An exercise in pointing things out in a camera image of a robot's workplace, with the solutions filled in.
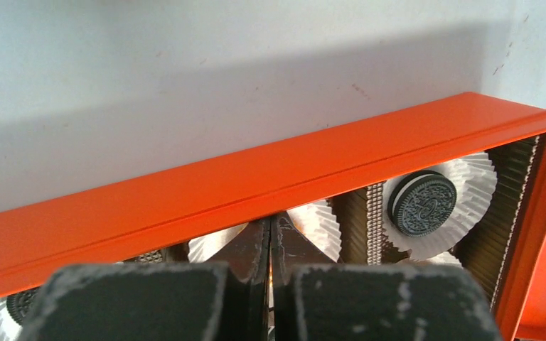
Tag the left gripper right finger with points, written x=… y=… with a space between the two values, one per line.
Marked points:
x=316 y=298

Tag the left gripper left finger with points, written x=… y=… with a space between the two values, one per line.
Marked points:
x=224 y=298

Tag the orange tin box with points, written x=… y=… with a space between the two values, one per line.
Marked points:
x=127 y=218

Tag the black cookie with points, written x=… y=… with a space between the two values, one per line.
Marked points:
x=421 y=203
x=19 y=304

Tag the white paper cup back-middle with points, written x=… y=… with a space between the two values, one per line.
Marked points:
x=314 y=220

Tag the white paper cup front-right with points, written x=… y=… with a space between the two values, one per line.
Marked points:
x=444 y=259

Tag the white paper cup back-right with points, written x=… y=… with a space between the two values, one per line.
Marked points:
x=475 y=179

